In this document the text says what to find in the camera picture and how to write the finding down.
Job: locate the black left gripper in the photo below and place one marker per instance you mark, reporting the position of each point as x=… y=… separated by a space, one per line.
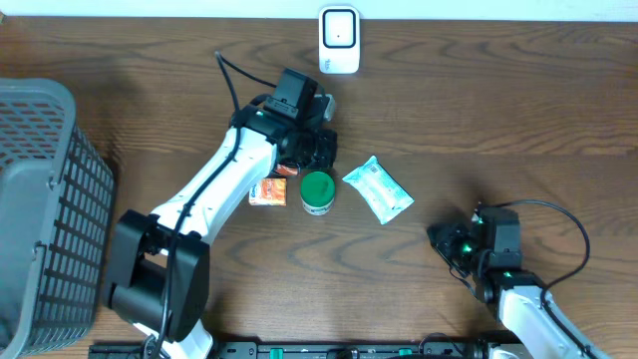
x=326 y=150

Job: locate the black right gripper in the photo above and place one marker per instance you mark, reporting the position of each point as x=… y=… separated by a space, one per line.
x=441 y=239

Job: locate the orange chocolate bar wrapper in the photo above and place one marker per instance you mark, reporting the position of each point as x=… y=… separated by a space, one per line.
x=287 y=171

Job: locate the green lid jar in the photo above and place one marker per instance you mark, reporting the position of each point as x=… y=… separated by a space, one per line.
x=317 y=191

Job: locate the orange snack box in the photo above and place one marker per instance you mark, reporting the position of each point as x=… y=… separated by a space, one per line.
x=270 y=192

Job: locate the white wet wipes pack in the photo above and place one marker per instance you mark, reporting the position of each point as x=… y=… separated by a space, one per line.
x=385 y=197

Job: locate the grey plastic basket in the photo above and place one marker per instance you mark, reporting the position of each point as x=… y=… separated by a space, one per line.
x=57 y=198

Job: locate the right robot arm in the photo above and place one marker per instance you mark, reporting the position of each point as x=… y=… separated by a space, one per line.
x=521 y=302

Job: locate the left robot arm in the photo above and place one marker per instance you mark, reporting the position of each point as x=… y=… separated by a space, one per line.
x=159 y=266

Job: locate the white barcode scanner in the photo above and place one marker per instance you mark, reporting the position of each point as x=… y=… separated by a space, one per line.
x=339 y=40

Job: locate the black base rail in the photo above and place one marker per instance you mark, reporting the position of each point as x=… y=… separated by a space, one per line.
x=439 y=348

